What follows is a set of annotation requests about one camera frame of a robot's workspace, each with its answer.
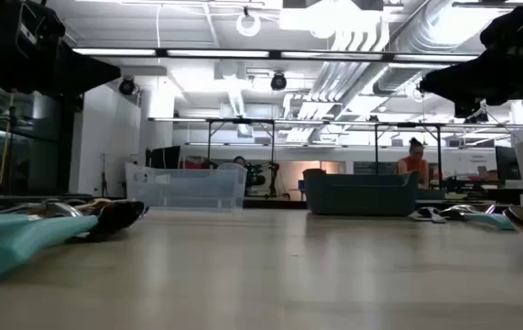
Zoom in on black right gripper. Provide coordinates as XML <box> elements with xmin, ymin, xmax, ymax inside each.
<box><xmin>419</xmin><ymin>4</ymin><xmax>523</xmax><ymax>107</ymax></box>

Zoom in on black computer monitor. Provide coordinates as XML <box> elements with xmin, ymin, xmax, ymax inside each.
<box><xmin>149</xmin><ymin>145</ymin><xmax>182</xmax><ymax>171</ymax></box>
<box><xmin>495</xmin><ymin>146</ymin><xmax>522</xmax><ymax>182</ymax></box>

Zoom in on white cable ring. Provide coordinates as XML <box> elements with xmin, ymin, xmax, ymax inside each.
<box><xmin>235</xmin><ymin>12</ymin><xmax>263</xmax><ymax>39</ymax></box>

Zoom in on clear plastic bin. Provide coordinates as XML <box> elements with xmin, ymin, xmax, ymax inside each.
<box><xmin>125</xmin><ymin>161</ymin><xmax>248</xmax><ymax>213</ymax></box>

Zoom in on thin light stand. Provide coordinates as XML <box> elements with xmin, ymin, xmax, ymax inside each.
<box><xmin>99</xmin><ymin>152</ymin><xmax>109</xmax><ymax>198</ymax></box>

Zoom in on black aluminium table frame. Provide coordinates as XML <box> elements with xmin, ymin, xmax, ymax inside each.
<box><xmin>0</xmin><ymin>186</ymin><xmax>523</xmax><ymax>211</ymax></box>

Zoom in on overhead beam with light strips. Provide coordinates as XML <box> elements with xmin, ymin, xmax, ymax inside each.
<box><xmin>71</xmin><ymin>47</ymin><xmax>480</xmax><ymax>63</ymax></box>

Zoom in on gold spoon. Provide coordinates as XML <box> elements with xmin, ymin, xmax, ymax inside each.
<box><xmin>75</xmin><ymin>197</ymin><xmax>115</xmax><ymax>215</ymax></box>

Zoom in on black frame table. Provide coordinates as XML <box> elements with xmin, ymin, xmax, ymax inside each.
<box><xmin>148</xmin><ymin>116</ymin><xmax>277</xmax><ymax>199</ymax></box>
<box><xmin>343</xmin><ymin>121</ymin><xmax>445</xmax><ymax>190</ymax></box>

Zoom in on teal plastic bin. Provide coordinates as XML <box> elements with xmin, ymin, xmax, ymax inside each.
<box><xmin>301</xmin><ymin>168</ymin><xmax>421</xmax><ymax>217</ymax></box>

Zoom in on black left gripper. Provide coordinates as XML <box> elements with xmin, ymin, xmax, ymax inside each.
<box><xmin>0</xmin><ymin>0</ymin><xmax>123</xmax><ymax>98</ymax></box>

